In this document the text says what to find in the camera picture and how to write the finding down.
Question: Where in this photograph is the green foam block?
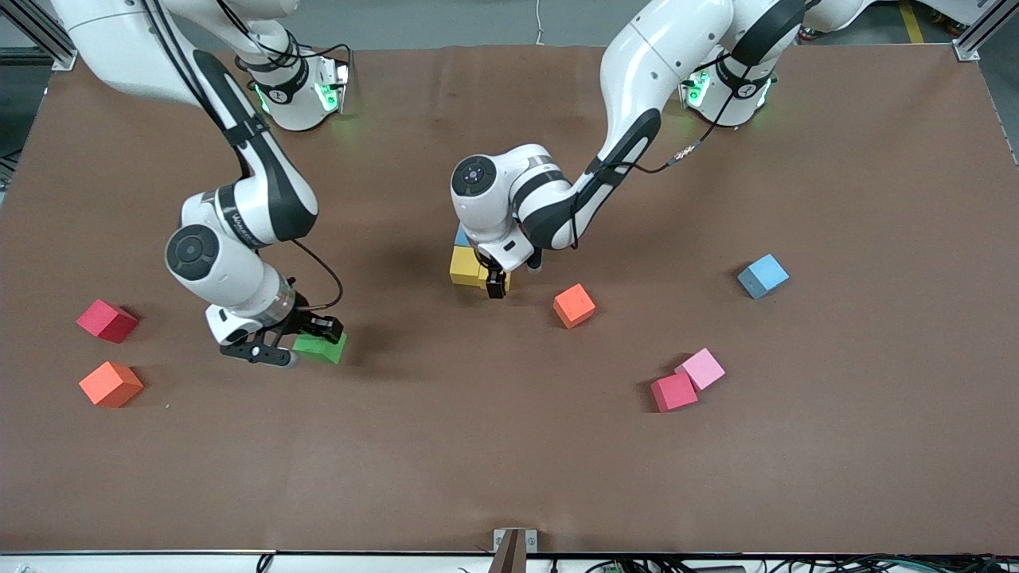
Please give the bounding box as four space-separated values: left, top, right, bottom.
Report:
292 333 348 365

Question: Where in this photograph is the orange foam block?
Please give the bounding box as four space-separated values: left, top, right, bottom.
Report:
79 361 145 409
553 283 597 330

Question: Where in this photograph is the red foam block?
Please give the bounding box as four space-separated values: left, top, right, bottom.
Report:
650 372 699 413
76 299 139 345

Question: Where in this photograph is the brown table cover sheet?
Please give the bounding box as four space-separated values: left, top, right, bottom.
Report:
0 44 1019 555

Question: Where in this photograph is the pink foam block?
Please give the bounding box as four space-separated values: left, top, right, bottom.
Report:
675 348 727 392

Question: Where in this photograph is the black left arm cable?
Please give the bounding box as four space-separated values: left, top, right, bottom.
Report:
569 48 785 251

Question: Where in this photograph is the metal bracket with post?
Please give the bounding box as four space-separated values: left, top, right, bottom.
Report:
493 528 538 573

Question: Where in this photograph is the aluminium frame post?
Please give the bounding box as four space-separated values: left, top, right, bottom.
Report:
0 0 80 72
951 0 1019 63

